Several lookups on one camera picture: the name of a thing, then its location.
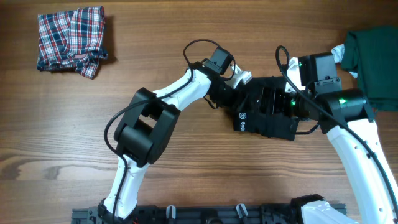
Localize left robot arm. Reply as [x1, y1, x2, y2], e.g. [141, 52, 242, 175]
[98, 47, 252, 223]

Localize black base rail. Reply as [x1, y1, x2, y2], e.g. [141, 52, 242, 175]
[70, 203, 348, 224]

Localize dark green folded garment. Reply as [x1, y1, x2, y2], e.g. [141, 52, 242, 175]
[331, 26, 397, 111]

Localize plaid folded cloth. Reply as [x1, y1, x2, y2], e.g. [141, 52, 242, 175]
[37, 6, 108, 80]

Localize black garment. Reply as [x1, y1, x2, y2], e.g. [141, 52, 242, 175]
[231, 77, 298, 141]

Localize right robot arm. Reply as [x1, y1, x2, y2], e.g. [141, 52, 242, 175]
[275, 45, 397, 223]

